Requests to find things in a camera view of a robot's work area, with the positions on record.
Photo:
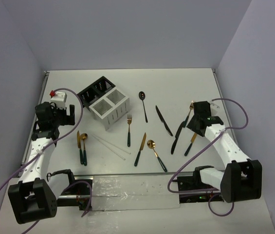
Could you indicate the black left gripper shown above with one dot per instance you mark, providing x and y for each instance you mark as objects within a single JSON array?
[{"x": 63, "y": 111}]

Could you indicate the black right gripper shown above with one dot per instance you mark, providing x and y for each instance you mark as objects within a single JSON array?
[{"x": 191, "y": 125}]

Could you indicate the gold fork green handle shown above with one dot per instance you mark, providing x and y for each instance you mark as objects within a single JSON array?
[
  {"x": 187, "y": 117},
  {"x": 129, "y": 121}
]

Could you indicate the gold knife green handle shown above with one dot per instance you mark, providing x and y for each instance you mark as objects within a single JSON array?
[
  {"x": 140, "y": 149},
  {"x": 79, "y": 146},
  {"x": 191, "y": 143}
]

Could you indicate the gold spoon green handle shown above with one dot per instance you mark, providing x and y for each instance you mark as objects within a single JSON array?
[
  {"x": 84, "y": 136},
  {"x": 151, "y": 144}
]

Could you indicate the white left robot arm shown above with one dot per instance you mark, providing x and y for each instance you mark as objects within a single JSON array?
[{"x": 35, "y": 195}]

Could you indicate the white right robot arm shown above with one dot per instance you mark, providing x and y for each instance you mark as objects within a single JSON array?
[{"x": 242, "y": 178}]

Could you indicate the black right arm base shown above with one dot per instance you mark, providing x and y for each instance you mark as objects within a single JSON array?
[{"x": 199, "y": 191}]

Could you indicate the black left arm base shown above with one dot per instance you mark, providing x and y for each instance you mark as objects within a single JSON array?
[{"x": 69, "y": 190}]

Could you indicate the black utensil caddy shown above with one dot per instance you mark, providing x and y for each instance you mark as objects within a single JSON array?
[{"x": 95, "y": 91}]

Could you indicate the black knife lower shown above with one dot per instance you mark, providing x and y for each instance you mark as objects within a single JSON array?
[{"x": 176, "y": 137}]

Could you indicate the black knife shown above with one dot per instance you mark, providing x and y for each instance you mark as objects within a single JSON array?
[
  {"x": 176, "y": 137},
  {"x": 163, "y": 121}
]

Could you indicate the black knife upper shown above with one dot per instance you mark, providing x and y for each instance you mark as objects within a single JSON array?
[{"x": 163, "y": 121}]

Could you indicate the white utensil caddy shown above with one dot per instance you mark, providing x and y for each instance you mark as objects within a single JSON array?
[{"x": 109, "y": 108}]

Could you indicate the white chopstick lower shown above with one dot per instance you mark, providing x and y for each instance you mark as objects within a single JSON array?
[{"x": 109, "y": 147}]

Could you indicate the white chopstick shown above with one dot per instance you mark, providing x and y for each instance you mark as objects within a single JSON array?
[
  {"x": 104, "y": 141},
  {"x": 109, "y": 147}
]

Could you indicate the black spoon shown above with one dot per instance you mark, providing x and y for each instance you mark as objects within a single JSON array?
[{"x": 142, "y": 98}]

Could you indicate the white chopstick upper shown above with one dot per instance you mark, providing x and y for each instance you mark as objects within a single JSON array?
[{"x": 104, "y": 141}]

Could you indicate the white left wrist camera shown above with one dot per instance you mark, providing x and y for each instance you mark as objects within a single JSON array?
[{"x": 59, "y": 99}]

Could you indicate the aluminium table rail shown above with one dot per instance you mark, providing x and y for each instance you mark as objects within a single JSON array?
[{"x": 27, "y": 148}]

